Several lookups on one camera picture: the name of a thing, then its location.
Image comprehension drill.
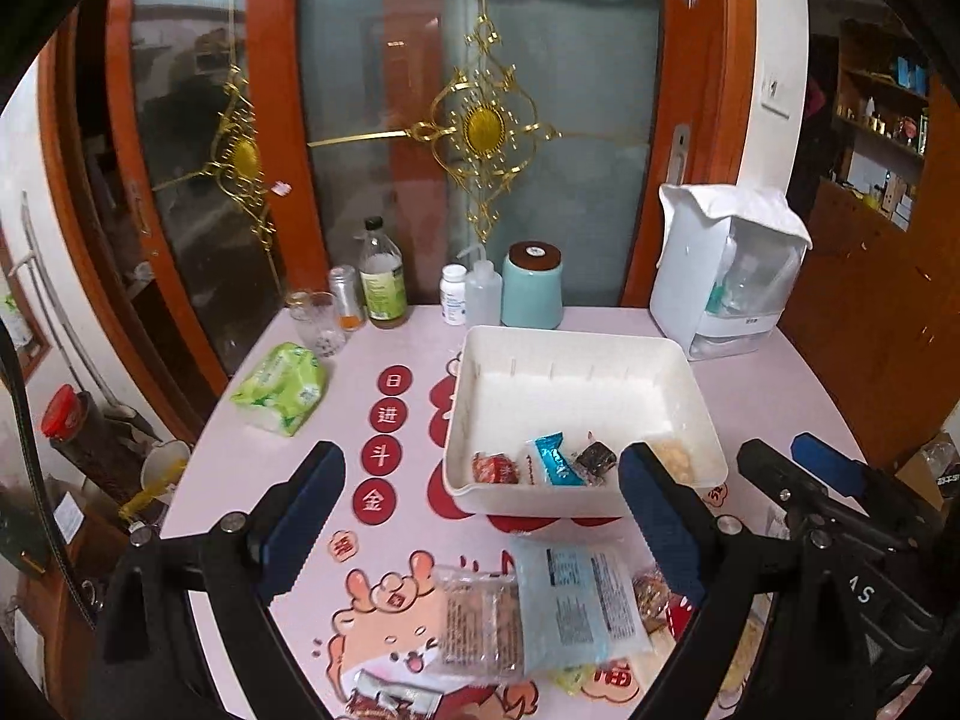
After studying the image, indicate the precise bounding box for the red wrapped candy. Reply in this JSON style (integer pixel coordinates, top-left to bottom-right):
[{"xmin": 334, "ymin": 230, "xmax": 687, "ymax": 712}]
[{"xmin": 472, "ymin": 452, "xmax": 521, "ymax": 484}]

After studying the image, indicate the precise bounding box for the pale blue snack packet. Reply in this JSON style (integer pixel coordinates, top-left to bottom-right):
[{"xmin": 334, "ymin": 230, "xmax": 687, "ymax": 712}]
[{"xmin": 509, "ymin": 536, "xmax": 652, "ymax": 674}]

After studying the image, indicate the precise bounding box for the wooden shelf with items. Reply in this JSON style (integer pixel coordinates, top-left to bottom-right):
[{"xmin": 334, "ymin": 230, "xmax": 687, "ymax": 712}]
[{"xmin": 827, "ymin": 18, "xmax": 932, "ymax": 231}]

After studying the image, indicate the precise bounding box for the dark wrapped candy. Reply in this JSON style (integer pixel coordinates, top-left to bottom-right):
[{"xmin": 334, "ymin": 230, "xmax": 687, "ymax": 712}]
[{"xmin": 571, "ymin": 440, "xmax": 619, "ymax": 486}]

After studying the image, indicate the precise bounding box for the red brown snack bag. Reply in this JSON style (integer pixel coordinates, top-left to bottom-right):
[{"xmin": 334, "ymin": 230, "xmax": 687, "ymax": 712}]
[{"xmin": 633, "ymin": 567, "xmax": 695, "ymax": 640}]

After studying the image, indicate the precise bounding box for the clear bag beige pastry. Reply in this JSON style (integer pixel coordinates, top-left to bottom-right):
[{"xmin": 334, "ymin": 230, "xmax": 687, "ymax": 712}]
[{"xmin": 649, "ymin": 437, "xmax": 695, "ymax": 486}]

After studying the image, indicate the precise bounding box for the white squeeze wash bottle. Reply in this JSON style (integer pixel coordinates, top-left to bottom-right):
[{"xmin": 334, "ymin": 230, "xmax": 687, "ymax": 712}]
[{"xmin": 457, "ymin": 242, "xmax": 503, "ymax": 327}]

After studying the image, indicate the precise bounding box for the white plastic tray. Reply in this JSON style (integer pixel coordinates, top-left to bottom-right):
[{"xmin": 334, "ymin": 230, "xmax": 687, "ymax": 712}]
[{"xmin": 443, "ymin": 327, "xmax": 729, "ymax": 518}]

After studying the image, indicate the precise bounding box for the teal canister brown lid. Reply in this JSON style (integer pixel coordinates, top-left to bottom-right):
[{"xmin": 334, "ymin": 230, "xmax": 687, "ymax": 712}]
[{"xmin": 501, "ymin": 241, "xmax": 563, "ymax": 330}]

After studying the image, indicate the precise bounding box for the white pill bottle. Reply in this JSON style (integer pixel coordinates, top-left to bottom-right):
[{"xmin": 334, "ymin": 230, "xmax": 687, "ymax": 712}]
[{"xmin": 439, "ymin": 263, "xmax": 467, "ymax": 327}]

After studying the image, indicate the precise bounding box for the brown silver chocolate packet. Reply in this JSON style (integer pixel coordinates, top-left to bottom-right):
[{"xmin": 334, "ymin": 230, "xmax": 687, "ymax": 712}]
[{"xmin": 345, "ymin": 670, "xmax": 443, "ymax": 720}]

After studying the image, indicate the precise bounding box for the yellow green small wrapper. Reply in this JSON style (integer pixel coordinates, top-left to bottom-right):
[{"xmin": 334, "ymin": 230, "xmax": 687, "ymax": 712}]
[{"xmin": 550, "ymin": 665, "xmax": 596, "ymax": 695}]

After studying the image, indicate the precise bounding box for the glass bottle green label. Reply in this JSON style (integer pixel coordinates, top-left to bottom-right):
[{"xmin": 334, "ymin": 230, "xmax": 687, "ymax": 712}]
[{"xmin": 358, "ymin": 216, "xmax": 409, "ymax": 328}]

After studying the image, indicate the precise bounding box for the clear drinking glass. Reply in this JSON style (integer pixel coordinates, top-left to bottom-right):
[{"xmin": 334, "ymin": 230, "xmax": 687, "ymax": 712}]
[{"xmin": 286, "ymin": 289, "xmax": 347, "ymax": 358}]

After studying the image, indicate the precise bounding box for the clear brown cracker packet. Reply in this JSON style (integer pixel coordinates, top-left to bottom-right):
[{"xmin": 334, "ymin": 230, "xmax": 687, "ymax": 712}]
[{"xmin": 430, "ymin": 567, "xmax": 524, "ymax": 686}]

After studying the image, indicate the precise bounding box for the blue snack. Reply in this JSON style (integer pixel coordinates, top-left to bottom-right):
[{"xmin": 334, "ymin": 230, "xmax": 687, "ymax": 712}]
[{"xmin": 526, "ymin": 433, "xmax": 584, "ymax": 488}]

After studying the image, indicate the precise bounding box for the green tissue pack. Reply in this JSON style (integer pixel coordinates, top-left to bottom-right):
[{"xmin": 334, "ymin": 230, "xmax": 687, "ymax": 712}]
[{"xmin": 229, "ymin": 341, "xmax": 327, "ymax": 437}]

